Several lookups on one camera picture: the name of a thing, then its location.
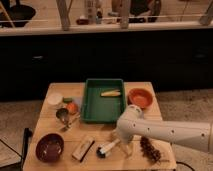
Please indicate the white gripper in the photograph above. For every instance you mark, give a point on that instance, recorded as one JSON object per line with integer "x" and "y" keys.
{"x": 127, "y": 148}

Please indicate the white dish brush black bristles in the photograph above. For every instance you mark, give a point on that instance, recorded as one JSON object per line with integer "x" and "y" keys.
{"x": 104, "y": 150}

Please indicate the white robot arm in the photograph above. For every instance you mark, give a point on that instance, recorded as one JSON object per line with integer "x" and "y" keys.
{"x": 194, "y": 135}

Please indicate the orange bowl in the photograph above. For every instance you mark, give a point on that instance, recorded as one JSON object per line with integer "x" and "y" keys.
{"x": 140, "y": 97}

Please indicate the purple bowl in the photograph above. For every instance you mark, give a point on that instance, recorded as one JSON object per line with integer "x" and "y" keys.
{"x": 49, "y": 148}

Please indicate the dark grape bunch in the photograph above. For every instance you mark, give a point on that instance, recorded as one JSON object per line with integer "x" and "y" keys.
{"x": 149, "y": 151}

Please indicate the wooden block eraser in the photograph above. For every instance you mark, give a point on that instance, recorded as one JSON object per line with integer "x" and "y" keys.
{"x": 83, "y": 147}

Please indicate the green plastic tray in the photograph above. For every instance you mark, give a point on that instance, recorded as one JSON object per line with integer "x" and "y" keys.
{"x": 98, "y": 109}

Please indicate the yellow corn cob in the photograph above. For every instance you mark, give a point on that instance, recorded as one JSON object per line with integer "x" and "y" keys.
{"x": 113, "y": 93}

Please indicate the metal spoon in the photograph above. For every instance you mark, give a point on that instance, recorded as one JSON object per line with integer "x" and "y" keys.
{"x": 69, "y": 124}

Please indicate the orange tomato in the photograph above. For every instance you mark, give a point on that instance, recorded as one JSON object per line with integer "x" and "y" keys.
{"x": 72, "y": 108}

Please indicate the metal cup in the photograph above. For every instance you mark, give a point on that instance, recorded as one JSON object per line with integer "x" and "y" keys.
{"x": 63, "y": 115}

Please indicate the green small lid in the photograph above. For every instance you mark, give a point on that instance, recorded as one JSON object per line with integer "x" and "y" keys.
{"x": 67, "y": 100}

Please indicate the white cup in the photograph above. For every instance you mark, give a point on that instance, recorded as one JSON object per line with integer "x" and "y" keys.
{"x": 54, "y": 100}

